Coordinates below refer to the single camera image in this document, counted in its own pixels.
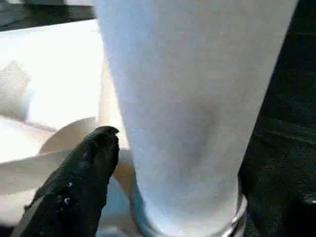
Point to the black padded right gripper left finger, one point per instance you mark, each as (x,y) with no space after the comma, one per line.
(74,192)

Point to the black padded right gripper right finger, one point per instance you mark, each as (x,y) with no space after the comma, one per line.
(289,217)

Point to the white plastic table top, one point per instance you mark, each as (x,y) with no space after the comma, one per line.
(49,89)

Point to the white plastic table leg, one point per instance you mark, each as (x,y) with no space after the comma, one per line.
(192,108)

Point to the black work mat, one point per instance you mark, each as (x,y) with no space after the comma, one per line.
(286,108)

